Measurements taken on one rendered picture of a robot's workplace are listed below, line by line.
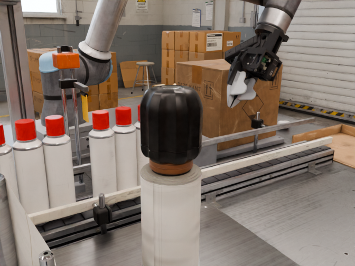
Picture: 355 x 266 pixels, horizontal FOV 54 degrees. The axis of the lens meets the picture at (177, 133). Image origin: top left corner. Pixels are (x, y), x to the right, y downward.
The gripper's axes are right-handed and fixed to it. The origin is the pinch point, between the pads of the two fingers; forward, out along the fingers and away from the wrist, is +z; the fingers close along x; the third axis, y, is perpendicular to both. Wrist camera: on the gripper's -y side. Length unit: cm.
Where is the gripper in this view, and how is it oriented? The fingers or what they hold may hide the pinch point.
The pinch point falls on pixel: (230, 102)
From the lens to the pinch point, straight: 89.7
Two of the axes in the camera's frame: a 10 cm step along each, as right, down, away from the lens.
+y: 5.4, 2.6, -8.0
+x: 7.2, 3.4, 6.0
